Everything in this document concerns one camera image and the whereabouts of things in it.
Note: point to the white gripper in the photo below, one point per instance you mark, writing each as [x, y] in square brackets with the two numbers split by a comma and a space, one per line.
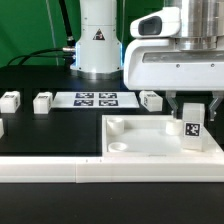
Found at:
[179, 48]

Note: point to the white square table top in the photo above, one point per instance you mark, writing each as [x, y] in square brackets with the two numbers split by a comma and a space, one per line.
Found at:
[150, 135]

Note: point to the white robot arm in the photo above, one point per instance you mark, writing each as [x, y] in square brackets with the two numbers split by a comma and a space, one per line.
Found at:
[98, 53]

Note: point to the white L-shaped obstacle fence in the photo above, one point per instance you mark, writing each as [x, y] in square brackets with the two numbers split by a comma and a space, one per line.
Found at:
[112, 169]

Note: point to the white block at left edge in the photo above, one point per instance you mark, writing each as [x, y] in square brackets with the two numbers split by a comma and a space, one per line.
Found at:
[1, 128]

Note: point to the white marker base plate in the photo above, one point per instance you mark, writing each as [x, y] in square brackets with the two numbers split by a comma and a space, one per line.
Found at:
[95, 100]

